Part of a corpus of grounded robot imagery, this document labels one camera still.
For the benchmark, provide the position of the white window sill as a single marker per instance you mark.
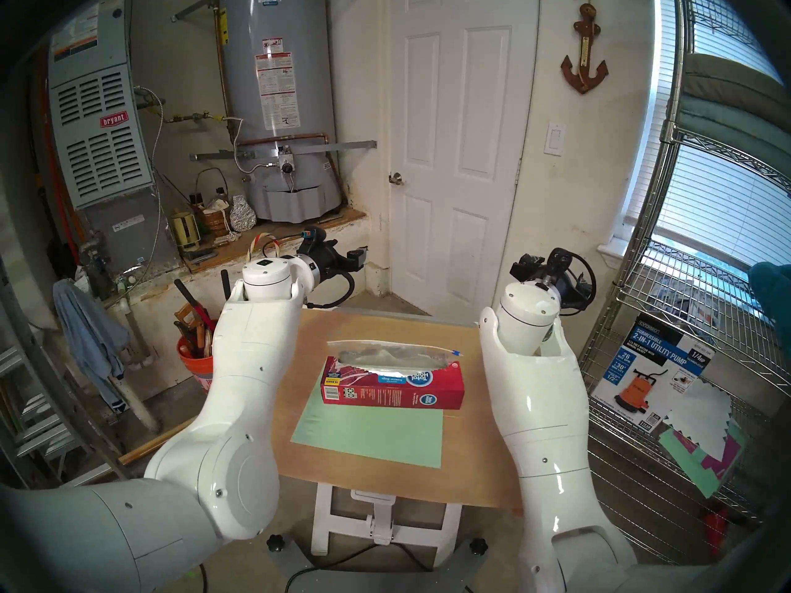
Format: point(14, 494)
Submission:
point(612, 253)

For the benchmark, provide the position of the gray water heater tank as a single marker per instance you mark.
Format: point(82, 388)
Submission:
point(247, 54)

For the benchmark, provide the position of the white window blinds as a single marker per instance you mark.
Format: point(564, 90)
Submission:
point(717, 190)

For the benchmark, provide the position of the white plastic pipe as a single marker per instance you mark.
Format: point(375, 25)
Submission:
point(139, 382)

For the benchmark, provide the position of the brown cardboard table cover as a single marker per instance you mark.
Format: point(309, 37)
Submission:
point(469, 450)

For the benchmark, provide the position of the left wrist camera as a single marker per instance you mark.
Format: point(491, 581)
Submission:
point(357, 258)

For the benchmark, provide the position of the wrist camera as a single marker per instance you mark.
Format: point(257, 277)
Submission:
point(523, 267)
point(357, 258)

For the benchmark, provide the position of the orange tool bucket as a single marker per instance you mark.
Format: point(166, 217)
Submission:
point(198, 372)

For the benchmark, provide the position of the gray robot base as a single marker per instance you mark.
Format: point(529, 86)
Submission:
point(432, 580)

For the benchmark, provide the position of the white folding table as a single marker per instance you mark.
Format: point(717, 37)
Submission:
point(324, 524)

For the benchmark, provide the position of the white panel door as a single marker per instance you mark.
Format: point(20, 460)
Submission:
point(463, 165)

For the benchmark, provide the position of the aluminium ladder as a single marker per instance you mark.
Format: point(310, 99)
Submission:
point(34, 425)

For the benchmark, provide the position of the metal door knob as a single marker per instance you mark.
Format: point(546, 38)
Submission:
point(395, 178)

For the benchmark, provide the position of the foil wrapped object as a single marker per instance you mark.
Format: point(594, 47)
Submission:
point(242, 215)

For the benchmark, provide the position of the teal cushion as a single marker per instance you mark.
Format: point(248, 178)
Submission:
point(772, 289)

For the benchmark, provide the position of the clear ziplock bag blue slider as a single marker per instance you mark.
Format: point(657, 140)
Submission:
point(383, 356)

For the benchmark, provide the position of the gray Bryant furnace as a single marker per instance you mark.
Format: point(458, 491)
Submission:
point(99, 141)

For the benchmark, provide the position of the white light switch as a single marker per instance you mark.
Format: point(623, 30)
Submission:
point(555, 139)

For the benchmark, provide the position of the gray green folded cushion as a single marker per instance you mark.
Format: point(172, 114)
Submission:
point(729, 110)

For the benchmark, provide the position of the red freezer bag box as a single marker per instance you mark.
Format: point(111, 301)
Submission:
point(395, 395)

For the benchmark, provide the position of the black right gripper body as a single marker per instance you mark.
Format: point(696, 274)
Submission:
point(556, 270)

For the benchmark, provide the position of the white jagged paper sheet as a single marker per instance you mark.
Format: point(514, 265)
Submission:
point(698, 419)

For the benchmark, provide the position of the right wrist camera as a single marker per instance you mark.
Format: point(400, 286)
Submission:
point(523, 267)

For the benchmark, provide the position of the light green paper mat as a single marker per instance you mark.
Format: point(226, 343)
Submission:
point(371, 437)

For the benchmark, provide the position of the metal gas pipe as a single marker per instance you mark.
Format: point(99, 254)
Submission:
point(191, 117)

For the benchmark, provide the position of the magenta paper sheet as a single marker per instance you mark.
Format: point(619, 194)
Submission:
point(730, 456)

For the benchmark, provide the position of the green paper sheet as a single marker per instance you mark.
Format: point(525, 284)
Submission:
point(692, 468)

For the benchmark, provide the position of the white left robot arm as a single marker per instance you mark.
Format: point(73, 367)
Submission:
point(247, 382)

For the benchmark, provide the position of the rusty anchor wall decoration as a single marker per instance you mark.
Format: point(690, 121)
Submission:
point(584, 73)

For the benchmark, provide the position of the utility pump cardboard box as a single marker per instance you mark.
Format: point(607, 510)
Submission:
point(649, 363)

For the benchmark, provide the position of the blue hanging towel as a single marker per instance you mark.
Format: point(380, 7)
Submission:
point(86, 332)

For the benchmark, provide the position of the red object on floor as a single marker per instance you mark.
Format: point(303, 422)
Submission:
point(715, 533)

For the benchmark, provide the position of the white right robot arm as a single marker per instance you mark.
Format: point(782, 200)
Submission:
point(537, 412)

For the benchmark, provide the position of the wooden pole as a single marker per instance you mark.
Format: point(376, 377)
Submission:
point(160, 440)

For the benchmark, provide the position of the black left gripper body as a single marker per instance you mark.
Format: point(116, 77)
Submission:
point(324, 255)

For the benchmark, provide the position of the yellow metal canister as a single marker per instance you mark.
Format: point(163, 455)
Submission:
point(184, 230)

